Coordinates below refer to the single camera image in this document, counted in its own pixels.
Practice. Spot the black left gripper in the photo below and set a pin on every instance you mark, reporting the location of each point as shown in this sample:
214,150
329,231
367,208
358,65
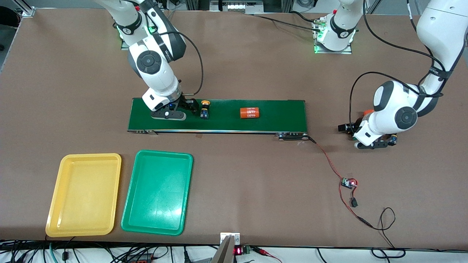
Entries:
351,128

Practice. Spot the small green circuit board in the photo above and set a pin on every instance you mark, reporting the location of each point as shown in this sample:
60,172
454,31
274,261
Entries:
347,183

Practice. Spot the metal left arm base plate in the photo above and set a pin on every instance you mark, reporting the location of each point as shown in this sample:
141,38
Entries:
332,52

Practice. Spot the red clip lead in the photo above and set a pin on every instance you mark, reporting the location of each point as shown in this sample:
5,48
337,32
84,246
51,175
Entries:
261,251

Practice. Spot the aluminium frame rack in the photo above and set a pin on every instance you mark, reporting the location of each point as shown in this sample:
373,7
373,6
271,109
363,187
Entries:
278,5

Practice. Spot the yellow push button switch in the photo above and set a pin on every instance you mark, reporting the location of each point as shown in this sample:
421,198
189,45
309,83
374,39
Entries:
204,109

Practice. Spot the aluminium corner profile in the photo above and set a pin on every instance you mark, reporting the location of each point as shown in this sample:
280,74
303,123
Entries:
27,11

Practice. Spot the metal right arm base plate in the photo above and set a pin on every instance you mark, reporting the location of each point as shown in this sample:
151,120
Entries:
159,36

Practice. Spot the green conveyor belt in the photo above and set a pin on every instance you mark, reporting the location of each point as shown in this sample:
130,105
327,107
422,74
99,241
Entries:
226,126

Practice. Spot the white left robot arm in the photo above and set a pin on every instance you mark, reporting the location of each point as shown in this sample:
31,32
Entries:
395,109

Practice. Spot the yellow plastic tray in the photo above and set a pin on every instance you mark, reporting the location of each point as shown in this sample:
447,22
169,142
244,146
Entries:
84,204

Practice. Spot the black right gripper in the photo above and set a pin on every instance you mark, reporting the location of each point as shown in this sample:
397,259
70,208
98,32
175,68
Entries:
187,103

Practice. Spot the red digit display module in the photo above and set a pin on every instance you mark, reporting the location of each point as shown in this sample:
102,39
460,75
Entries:
238,250

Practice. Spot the green push button switch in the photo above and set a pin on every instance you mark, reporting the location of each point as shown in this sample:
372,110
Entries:
393,139

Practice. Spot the orange cylinder with white print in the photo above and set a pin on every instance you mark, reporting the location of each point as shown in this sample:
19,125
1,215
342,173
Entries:
249,112
368,112

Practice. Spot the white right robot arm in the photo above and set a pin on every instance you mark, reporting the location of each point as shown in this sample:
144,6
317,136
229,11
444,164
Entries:
150,62

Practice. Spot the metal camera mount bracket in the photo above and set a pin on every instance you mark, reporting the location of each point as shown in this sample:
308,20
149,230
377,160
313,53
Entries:
228,248

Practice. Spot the green plastic tray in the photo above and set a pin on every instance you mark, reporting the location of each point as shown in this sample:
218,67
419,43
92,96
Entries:
157,215

